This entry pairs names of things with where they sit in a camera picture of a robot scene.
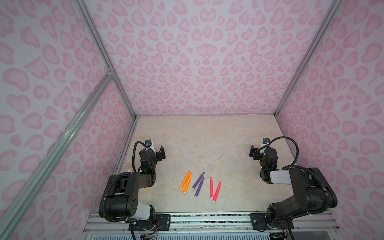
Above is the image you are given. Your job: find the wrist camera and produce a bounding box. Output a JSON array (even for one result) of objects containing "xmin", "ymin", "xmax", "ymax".
[
  {"xmin": 261, "ymin": 138, "xmax": 271, "ymax": 148},
  {"xmin": 144, "ymin": 139, "xmax": 155, "ymax": 152}
]

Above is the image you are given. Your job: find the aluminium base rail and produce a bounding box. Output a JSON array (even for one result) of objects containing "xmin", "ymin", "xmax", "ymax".
[{"xmin": 80, "ymin": 211, "xmax": 346, "ymax": 240}]

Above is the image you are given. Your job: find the purple pen lower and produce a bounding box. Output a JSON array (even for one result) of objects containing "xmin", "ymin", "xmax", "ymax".
[{"xmin": 194, "ymin": 177, "xmax": 205, "ymax": 198}]

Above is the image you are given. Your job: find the pink pen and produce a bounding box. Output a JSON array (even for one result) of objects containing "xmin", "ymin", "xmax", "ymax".
[
  {"xmin": 210, "ymin": 177, "xmax": 214, "ymax": 199},
  {"xmin": 213, "ymin": 181, "xmax": 222, "ymax": 202}
]

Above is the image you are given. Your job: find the purple pen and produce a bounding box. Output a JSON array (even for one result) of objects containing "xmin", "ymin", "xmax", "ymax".
[
  {"xmin": 192, "ymin": 172, "xmax": 205, "ymax": 190},
  {"xmin": 194, "ymin": 177, "xmax": 205, "ymax": 198}
]

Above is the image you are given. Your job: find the pink pen left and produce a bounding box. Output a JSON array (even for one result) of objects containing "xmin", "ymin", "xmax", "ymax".
[{"xmin": 210, "ymin": 177, "xmax": 214, "ymax": 199}]

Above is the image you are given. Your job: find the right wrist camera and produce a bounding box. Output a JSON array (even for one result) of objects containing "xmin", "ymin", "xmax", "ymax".
[{"xmin": 261, "ymin": 138, "xmax": 271, "ymax": 148}]

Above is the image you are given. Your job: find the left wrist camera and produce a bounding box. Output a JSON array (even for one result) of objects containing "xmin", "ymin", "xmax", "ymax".
[{"xmin": 144, "ymin": 139, "xmax": 155, "ymax": 152}]

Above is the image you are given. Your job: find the purple pen upper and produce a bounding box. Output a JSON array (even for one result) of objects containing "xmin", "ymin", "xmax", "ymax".
[{"xmin": 192, "ymin": 172, "xmax": 205, "ymax": 190}]

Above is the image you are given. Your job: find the diagonal aluminium frame bar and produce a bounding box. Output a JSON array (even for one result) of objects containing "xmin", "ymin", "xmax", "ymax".
[{"xmin": 1, "ymin": 73, "xmax": 114, "ymax": 240}]

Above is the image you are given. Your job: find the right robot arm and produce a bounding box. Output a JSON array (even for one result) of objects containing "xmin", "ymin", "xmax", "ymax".
[{"xmin": 249, "ymin": 146, "xmax": 338, "ymax": 232}]

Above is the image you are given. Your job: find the pink pen right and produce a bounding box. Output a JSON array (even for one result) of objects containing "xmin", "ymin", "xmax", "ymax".
[{"xmin": 213, "ymin": 181, "xmax": 222, "ymax": 202}]

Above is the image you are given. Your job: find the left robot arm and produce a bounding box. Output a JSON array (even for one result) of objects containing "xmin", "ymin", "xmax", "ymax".
[{"xmin": 99, "ymin": 147, "xmax": 166, "ymax": 226}]

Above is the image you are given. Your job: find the orange pen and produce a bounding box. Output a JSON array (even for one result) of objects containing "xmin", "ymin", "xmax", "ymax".
[
  {"xmin": 180, "ymin": 171, "xmax": 191, "ymax": 191},
  {"xmin": 184, "ymin": 173, "xmax": 192, "ymax": 194}
]

